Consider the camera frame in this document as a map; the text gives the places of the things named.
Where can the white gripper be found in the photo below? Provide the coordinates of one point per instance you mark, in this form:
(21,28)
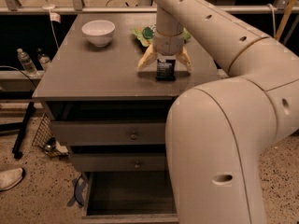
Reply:
(168,44)

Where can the dark rxbar blueberry bar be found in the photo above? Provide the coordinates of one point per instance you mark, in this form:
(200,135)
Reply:
(165,70)

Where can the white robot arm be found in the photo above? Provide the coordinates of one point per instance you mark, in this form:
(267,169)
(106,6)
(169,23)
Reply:
(216,132)

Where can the grey drawer cabinet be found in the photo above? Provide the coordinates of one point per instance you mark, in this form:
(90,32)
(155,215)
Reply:
(81,71)

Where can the grey top drawer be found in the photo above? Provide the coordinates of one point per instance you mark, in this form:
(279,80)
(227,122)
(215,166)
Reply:
(114,122)

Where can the grey drawer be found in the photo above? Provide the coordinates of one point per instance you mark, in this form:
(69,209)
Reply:
(123,158)
(114,122)
(130,198)

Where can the grey middle drawer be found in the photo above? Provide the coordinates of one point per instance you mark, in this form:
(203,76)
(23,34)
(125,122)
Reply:
(123,158)

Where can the grey bottom drawer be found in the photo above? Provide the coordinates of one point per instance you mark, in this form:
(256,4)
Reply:
(130,198)

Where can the green snack bag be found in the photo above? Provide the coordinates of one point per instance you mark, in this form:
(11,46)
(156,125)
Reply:
(146,34)

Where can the white bowl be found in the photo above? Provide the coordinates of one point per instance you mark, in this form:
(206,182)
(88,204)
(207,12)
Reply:
(99,32)

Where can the yellow wooden ladder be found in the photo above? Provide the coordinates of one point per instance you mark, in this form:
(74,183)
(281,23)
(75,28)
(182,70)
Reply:
(284,20)

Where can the clear plastic water bottle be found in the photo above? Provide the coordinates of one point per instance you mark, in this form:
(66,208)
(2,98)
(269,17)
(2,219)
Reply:
(27,63)

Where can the black tripod leg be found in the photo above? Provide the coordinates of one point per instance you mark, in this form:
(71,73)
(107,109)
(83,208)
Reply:
(16,149)

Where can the metal railing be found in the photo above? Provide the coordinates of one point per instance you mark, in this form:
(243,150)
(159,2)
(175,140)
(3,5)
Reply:
(65,7)

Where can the white shoe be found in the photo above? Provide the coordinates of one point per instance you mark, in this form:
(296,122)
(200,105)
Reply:
(11,178)

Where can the white lamp with cord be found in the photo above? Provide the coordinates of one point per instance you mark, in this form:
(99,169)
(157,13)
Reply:
(54,17)

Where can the black wire basket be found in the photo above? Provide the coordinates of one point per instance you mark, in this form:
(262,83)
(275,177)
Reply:
(44,139)

